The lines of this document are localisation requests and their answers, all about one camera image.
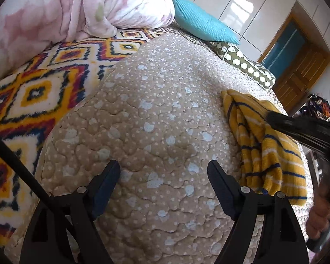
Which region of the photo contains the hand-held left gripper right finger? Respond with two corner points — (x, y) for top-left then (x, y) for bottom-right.
(207, 160), (310, 264)

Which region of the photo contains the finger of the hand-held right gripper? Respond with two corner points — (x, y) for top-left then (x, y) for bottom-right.
(266, 111), (330, 157)

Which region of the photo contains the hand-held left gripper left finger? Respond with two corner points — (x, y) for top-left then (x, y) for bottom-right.
(19, 159), (121, 264)

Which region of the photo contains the yellow striped knit sweater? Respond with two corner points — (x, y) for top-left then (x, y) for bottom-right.
(221, 89), (308, 206)

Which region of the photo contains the pile of colourful clothes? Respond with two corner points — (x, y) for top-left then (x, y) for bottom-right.
(298, 93), (330, 123)

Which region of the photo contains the person's right hand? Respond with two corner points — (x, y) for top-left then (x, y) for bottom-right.
(305, 187), (330, 240)

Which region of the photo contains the brown wooden door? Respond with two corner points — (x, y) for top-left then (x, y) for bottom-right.
(271, 42), (330, 113)

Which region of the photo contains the teal glass door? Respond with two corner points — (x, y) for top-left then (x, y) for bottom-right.
(257, 14), (308, 75)

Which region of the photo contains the beige quilted bedspread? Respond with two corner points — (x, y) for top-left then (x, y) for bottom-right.
(4, 23), (314, 264)

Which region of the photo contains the olive patterned bolster pillow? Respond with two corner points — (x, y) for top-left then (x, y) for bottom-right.
(213, 41), (276, 89)

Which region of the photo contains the diamond patterned fleece blanket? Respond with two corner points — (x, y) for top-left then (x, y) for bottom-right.
(0, 28), (165, 249)

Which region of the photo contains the white glossy wardrobe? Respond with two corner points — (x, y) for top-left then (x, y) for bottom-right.
(157, 0), (330, 64)

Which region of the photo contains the teal pillow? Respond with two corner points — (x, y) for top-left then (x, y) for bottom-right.
(172, 0), (240, 45)

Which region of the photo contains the pink floral duvet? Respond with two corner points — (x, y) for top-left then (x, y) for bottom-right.
(0, 0), (176, 86)

